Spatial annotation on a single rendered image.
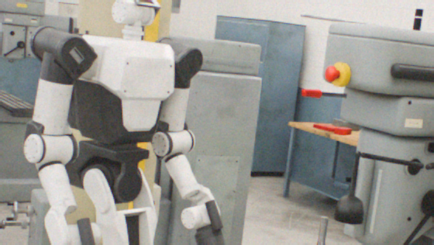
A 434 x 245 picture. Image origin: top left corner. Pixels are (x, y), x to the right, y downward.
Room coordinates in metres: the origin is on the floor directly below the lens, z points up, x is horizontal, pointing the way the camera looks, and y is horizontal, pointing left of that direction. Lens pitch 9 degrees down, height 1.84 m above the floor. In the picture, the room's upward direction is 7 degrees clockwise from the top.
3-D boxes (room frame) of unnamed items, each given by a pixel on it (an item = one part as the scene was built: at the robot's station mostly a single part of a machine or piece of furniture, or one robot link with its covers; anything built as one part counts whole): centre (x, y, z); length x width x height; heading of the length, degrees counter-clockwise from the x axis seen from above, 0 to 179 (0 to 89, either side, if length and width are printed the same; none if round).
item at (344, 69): (1.80, -0.14, 1.76); 0.06 x 0.02 x 0.06; 34
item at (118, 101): (2.18, 0.51, 1.63); 0.34 x 0.30 x 0.36; 142
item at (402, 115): (1.96, -0.36, 1.68); 0.34 x 0.24 x 0.10; 124
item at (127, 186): (2.19, 0.53, 1.37); 0.28 x 0.13 x 0.18; 52
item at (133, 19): (2.14, 0.46, 1.84); 0.10 x 0.07 x 0.09; 142
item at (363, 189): (1.87, -0.24, 1.45); 0.04 x 0.04 x 0.21; 34
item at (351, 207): (1.72, -0.20, 1.45); 0.07 x 0.07 x 0.06
